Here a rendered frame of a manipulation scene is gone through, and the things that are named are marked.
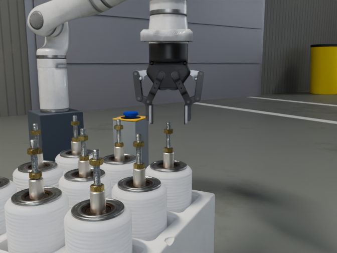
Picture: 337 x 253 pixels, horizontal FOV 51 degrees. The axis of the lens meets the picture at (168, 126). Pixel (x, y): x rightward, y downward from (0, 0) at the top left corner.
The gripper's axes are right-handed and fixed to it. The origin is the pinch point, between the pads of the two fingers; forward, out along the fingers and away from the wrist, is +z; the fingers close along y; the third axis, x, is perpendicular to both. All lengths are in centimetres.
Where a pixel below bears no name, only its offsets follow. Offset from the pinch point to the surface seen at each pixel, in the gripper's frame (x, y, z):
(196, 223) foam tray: 6.6, -5.6, 19.3
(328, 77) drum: -444, -205, 11
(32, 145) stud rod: 17.6, 19.9, 1.8
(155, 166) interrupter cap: 1.0, 2.5, 9.9
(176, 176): 4.3, -1.8, 10.9
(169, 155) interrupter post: 1.0, -0.2, 7.5
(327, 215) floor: -34, -47, 35
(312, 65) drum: -458, -187, -6
